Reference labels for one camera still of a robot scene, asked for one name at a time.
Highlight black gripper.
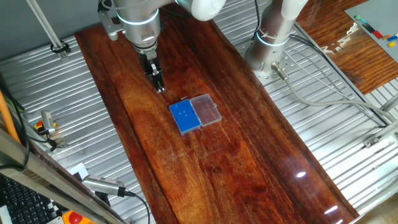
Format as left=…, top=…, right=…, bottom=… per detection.
left=137, top=49, right=165, bottom=94

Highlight blue pipette tip holder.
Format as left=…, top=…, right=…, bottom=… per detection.
left=169, top=98, right=202, bottom=136

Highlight clear plastic box lid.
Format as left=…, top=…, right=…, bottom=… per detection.
left=189, top=93, right=223, bottom=128

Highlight large glossy wooden board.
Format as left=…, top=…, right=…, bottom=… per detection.
left=74, top=0, right=360, bottom=224

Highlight white paper sheet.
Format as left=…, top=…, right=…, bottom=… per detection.
left=68, top=162, right=90, bottom=180

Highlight slanted metal pole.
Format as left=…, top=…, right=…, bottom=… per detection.
left=26, top=0, right=68, bottom=60

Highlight orange pole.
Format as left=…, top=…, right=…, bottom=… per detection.
left=0, top=90, right=21, bottom=144

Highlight red button orange box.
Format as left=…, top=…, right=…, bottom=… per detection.
left=61, top=210, right=95, bottom=224

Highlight checkerboard marker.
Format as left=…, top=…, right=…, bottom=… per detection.
left=46, top=200, right=63, bottom=219

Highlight black keyboard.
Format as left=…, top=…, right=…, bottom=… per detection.
left=0, top=175, right=58, bottom=224

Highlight small glossy wooden board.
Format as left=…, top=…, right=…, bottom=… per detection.
left=295, top=0, right=398, bottom=96

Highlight aluminium profile bar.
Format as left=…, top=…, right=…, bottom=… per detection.
left=363, top=119, right=398, bottom=149

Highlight gray flat panel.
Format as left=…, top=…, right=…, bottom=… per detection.
left=344, top=0, right=398, bottom=63

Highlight gray wrist camera mount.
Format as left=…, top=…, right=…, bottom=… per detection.
left=98, top=9, right=126, bottom=42

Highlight gray wrist camera cable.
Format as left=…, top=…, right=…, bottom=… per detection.
left=99, top=0, right=147, bottom=11

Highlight black pole clamp ring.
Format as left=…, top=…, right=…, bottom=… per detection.
left=50, top=39, right=72, bottom=54

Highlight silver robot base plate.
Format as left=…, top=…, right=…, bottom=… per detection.
left=236, top=39, right=300, bottom=86

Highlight long silver depth camera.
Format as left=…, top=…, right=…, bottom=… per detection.
left=81, top=174, right=127, bottom=197

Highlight small silver camera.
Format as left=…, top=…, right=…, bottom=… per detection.
left=40, top=110, right=57, bottom=136

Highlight black camera cable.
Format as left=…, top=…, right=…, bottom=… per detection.
left=124, top=190, right=151, bottom=224

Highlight black cable bundle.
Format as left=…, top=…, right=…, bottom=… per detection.
left=0, top=74, right=30, bottom=170

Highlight steel frame beam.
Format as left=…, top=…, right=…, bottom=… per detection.
left=0, top=127, right=126, bottom=224

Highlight thick gray robot cable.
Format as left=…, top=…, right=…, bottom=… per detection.
left=271, top=62, right=397, bottom=124

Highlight long black cable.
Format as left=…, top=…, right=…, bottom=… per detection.
left=289, top=33, right=389, bottom=128

